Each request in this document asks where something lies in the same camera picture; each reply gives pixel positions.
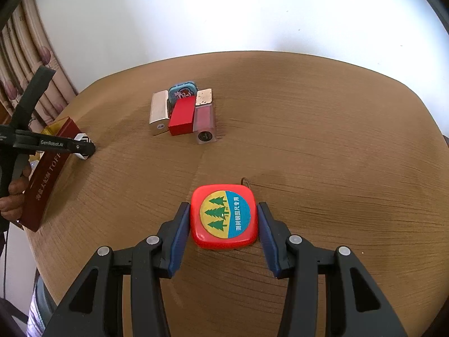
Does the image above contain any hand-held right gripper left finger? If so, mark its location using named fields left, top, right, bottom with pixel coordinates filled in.
left=61, top=202, right=191, bottom=337

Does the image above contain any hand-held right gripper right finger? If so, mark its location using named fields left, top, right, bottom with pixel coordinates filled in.
left=258, top=202, right=409, bottom=337

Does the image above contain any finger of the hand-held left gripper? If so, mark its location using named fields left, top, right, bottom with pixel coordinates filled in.
left=9, top=65, right=57, bottom=132
left=0, top=128, right=96, bottom=161

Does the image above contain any red and gold tin box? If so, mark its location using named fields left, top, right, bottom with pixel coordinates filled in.
left=17, top=117, right=81, bottom=233

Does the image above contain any red tape measure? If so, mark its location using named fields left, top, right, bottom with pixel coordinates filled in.
left=190, top=177, right=260, bottom=251

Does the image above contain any person's left hand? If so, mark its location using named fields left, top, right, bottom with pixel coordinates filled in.
left=0, top=167, right=34, bottom=223

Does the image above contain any beige patterned curtain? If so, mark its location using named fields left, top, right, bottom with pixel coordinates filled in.
left=0, top=0, right=78, bottom=137

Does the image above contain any silver block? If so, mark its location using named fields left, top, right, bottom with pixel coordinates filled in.
left=149, top=90, right=171, bottom=137

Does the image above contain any red block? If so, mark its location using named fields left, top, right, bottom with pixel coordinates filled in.
left=168, top=95, right=196, bottom=137

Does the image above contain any pink lipstick gold cap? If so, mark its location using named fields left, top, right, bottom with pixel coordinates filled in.
left=192, top=88, right=217, bottom=145

